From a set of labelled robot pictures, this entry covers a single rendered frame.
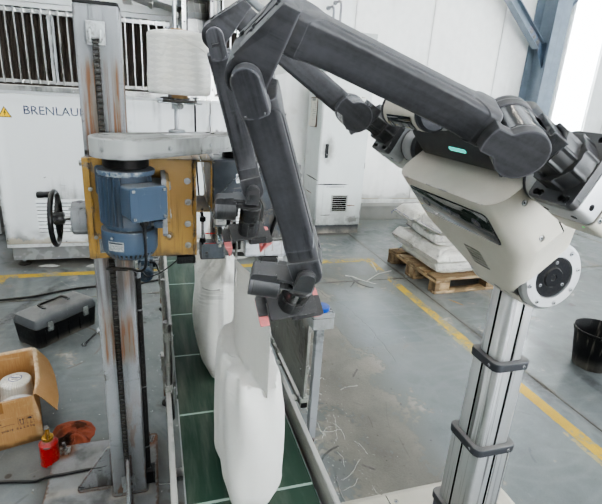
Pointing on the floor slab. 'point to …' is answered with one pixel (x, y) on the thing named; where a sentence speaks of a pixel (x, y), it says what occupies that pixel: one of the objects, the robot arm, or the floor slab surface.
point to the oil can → (49, 453)
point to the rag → (74, 432)
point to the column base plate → (79, 482)
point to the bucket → (596, 344)
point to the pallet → (440, 283)
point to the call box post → (315, 382)
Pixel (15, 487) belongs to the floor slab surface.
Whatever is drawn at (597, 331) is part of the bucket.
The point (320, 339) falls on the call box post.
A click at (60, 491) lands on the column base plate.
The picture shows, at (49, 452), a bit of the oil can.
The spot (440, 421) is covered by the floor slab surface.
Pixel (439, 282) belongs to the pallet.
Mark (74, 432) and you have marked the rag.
